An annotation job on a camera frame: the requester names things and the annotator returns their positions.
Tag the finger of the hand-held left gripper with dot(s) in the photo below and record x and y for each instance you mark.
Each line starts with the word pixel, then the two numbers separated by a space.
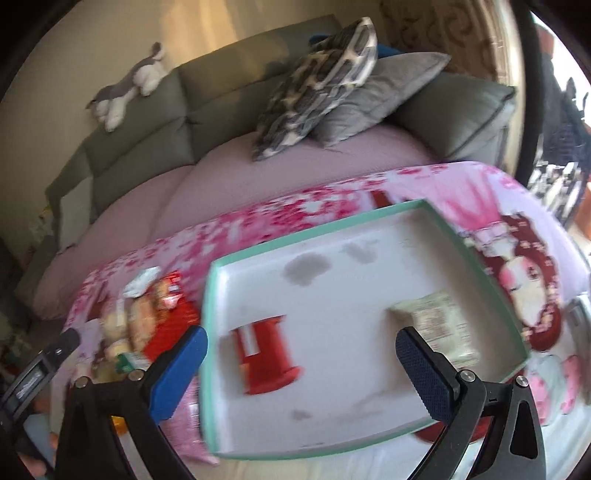
pixel 44 367

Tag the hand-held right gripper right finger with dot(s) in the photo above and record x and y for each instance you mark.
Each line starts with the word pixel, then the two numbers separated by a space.
pixel 422 376

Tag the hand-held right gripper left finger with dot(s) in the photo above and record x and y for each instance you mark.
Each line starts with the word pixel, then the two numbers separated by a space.
pixel 181 369

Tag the red packet with clear window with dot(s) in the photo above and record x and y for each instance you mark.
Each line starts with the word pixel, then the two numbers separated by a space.
pixel 180 318

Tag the pale green snack packet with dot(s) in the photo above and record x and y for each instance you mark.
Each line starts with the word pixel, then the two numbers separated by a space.
pixel 438 318

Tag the pink snack packet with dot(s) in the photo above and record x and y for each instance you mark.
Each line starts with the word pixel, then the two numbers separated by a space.
pixel 189 429

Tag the clear packet of bread rolls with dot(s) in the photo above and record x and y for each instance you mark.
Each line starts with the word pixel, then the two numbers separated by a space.
pixel 145 314

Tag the pale bun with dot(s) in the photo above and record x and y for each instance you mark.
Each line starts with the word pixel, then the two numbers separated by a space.
pixel 113 325

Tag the red snack packet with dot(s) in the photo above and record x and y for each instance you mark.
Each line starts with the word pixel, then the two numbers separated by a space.
pixel 268 360

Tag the teal-rimmed white box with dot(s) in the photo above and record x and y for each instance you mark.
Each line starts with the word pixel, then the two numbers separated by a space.
pixel 346 300

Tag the pink printed blanket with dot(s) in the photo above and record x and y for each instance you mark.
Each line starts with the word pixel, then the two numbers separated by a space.
pixel 508 207

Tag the pink sofa cover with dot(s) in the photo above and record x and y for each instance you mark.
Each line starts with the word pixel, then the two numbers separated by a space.
pixel 231 184

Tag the grey-green sofa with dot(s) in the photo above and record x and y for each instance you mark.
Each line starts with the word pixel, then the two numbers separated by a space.
pixel 138 152

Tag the dark rack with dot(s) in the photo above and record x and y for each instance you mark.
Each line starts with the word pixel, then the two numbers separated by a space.
pixel 561 152

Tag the grey pillow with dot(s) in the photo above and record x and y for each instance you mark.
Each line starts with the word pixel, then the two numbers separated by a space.
pixel 383 92

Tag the grey-and-white plush toy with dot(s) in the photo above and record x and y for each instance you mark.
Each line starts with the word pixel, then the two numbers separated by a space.
pixel 138 78

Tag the patterned black-and-cream pillow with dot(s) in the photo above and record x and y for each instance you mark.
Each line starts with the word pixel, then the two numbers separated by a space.
pixel 314 87

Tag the patterned beige curtain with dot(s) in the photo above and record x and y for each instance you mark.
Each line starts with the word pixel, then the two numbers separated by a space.
pixel 438 27

